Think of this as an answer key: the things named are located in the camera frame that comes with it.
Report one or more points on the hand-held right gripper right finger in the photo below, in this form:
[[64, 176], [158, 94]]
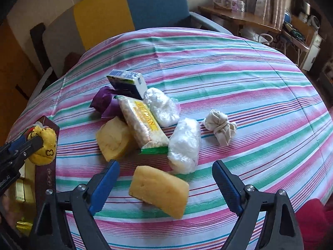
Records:
[[229, 187]]

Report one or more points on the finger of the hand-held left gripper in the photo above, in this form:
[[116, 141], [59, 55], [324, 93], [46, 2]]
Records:
[[22, 144]]

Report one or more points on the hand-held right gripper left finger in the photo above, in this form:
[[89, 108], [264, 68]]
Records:
[[104, 187]]

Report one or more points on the yellow plush toy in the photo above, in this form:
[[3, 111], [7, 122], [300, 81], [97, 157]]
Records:
[[43, 145]]

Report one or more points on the cardboard gift box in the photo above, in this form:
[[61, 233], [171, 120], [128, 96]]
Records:
[[48, 182]]

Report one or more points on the yellow sponge cake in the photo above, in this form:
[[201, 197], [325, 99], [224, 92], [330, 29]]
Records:
[[158, 190], [114, 140]]

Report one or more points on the plastic-wrapped white bundle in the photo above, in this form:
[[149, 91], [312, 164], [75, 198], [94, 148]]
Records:
[[162, 106], [184, 145]]

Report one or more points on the white plush toy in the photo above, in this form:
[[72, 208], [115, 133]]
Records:
[[219, 126]]

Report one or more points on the rice cracker snack packet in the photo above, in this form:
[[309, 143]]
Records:
[[143, 125]]

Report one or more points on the purple snack packet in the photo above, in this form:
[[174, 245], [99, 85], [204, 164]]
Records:
[[104, 100]]

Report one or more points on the blue and white carton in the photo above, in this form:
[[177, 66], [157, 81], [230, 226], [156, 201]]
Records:
[[127, 82]]

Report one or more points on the dark red cushion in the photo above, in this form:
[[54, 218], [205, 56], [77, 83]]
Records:
[[72, 62]]

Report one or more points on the striped bedsheet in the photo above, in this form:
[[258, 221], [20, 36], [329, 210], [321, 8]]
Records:
[[234, 83]]

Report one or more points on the grey yellow blue headboard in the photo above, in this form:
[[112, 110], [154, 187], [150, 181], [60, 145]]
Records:
[[104, 13]]

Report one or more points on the wooden desk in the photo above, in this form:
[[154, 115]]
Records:
[[234, 18]]

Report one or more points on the wooden shelf unit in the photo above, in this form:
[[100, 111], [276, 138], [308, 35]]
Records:
[[301, 33]]

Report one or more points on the blue ball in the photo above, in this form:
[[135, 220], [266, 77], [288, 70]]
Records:
[[287, 16]]

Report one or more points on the small pink box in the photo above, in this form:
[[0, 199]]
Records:
[[238, 5]]

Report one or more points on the patterned curtain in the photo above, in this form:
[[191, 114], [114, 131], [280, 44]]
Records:
[[268, 0]]

